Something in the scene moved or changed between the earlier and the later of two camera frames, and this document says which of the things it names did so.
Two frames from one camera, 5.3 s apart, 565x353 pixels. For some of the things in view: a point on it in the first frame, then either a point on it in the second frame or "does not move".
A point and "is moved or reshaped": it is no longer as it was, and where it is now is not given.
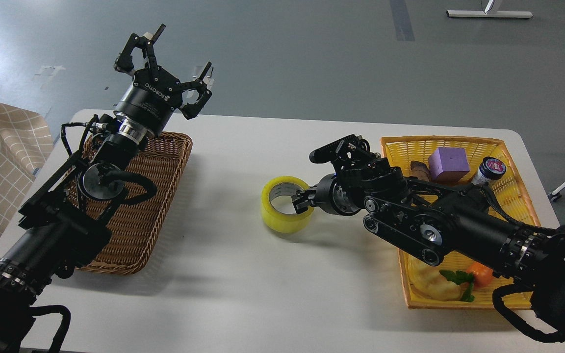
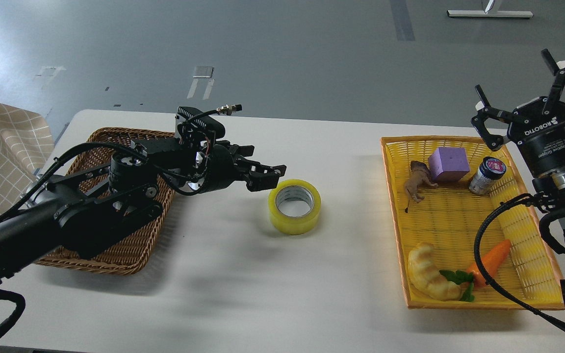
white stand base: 481,13 does not move
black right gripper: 334,195 to 550,140
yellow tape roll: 280,221 is moved or reshaped
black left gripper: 152,94 to 223,167
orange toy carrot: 477,274 does not move
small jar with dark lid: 490,168 does not move
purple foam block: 448,165 does not move
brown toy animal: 420,170 does not move
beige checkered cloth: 6,144 does not move
